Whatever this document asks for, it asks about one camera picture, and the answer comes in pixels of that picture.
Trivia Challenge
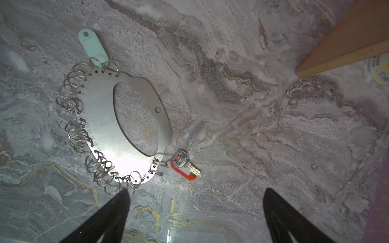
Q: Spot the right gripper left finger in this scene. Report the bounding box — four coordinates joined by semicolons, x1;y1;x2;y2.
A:
62;190;131;243

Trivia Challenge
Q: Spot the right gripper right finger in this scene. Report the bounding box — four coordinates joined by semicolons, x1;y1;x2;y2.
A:
263;188;334;243

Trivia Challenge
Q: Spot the metal key ring plate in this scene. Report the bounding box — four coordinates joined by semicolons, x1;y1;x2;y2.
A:
56;57;172;195

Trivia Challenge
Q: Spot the red capped key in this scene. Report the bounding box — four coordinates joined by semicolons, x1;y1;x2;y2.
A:
170;149;202;181

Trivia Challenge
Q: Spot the wooden two-tier shelf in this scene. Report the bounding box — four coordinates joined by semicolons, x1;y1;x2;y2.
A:
295;0;389;78

